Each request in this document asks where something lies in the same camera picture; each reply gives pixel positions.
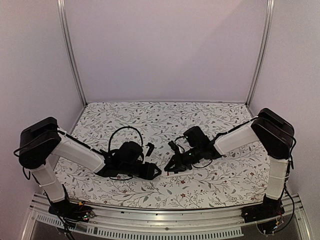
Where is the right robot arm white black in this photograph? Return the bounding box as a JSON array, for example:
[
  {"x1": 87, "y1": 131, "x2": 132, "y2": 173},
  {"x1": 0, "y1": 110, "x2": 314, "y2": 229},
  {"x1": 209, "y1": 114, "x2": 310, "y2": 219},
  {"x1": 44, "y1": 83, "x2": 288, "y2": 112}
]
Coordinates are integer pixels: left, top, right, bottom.
[{"x1": 164, "y1": 108, "x2": 296, "y2": 218}]

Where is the floral patterned table mat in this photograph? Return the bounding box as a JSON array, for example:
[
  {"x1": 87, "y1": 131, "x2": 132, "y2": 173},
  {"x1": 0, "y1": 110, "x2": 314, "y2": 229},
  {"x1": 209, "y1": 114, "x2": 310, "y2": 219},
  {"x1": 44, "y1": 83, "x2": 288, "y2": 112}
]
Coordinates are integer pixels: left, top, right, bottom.
[{"x1": 44, "y1": 100, "x2": 285, "y2": 210}]

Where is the left aluminium frame post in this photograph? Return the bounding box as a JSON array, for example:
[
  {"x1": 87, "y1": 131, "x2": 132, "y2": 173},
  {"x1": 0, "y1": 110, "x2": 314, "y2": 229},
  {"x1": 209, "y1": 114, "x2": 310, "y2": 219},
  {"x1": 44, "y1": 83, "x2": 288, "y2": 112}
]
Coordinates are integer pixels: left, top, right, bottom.
[{"x1": 57, "y1": 0, "x2": 88, "y2": 107}]

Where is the front aluminium rail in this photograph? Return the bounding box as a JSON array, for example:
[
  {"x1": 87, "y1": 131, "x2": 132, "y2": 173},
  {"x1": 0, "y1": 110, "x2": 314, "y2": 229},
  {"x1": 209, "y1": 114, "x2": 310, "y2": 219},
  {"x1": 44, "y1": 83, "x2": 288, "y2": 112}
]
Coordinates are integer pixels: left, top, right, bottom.
[{"x1": 22, "y1": 193, "x2": 313, "y2": 240}]

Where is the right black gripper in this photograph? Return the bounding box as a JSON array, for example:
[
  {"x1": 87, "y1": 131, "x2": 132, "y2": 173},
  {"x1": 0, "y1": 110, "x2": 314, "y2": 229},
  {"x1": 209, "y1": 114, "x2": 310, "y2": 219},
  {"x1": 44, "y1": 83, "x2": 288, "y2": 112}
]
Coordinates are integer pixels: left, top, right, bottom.
[{"x1": 164, "y1": 145, "x2": 203, "y2": 172}]

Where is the right aluminium frame post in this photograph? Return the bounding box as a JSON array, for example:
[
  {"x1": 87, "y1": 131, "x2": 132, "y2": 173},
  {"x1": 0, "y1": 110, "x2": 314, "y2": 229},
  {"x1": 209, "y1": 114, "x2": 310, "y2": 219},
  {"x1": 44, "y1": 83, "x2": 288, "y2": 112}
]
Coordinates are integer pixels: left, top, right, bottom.
[{"x1": 245, "y1": 0, "x2": 275, "y2": 108}]

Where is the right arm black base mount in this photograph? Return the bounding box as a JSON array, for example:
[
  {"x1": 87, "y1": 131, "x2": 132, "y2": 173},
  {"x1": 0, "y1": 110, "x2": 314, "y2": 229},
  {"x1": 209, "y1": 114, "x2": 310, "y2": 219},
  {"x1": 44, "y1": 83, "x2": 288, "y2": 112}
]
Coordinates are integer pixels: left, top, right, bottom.
[{"x1": 241, "y1": 196, "x2": 285, "y2": 223}]

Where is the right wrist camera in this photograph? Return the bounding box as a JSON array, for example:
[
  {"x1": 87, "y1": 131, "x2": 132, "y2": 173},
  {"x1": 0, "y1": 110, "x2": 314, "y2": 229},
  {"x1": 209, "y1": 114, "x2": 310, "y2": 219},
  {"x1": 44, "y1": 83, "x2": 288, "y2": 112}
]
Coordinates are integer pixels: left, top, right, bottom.
[{"x1": 168, "y1": 140, "x2": 181, "y2": 154}]

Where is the white red remote control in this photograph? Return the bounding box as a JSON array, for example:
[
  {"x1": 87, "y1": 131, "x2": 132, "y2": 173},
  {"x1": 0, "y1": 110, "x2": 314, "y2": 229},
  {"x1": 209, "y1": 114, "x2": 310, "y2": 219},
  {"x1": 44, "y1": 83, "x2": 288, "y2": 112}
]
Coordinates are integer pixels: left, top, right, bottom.
[{"x1": 163, "y1": 170, "x2": 193, "y2": 178}]

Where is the aluminium frame post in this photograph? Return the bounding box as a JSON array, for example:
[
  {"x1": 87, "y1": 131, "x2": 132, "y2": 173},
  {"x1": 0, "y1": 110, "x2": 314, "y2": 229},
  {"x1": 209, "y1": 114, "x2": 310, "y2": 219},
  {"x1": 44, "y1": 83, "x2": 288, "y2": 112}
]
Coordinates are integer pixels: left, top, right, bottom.
[
  {"x1": 245, "y1": 0, "x2": 275, "y2": 108},
  {"x1": 57, "y1": 0, "x2": 88, "y2": 107}
]

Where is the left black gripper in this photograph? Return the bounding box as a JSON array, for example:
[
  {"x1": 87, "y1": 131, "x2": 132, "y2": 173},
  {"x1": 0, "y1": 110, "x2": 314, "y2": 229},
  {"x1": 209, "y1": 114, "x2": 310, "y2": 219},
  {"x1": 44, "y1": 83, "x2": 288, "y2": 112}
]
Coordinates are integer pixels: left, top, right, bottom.
[{"x1": 120, "y1": 161, "x2": 162, "y2": 181}]

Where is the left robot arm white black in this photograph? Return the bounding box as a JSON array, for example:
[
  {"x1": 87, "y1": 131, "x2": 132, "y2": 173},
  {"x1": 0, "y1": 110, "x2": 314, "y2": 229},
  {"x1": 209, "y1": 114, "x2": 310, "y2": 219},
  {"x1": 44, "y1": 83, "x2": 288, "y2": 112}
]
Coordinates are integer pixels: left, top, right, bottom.
[{"x1": 13, "y1": 117, "x2": 162, "y2": 217}]

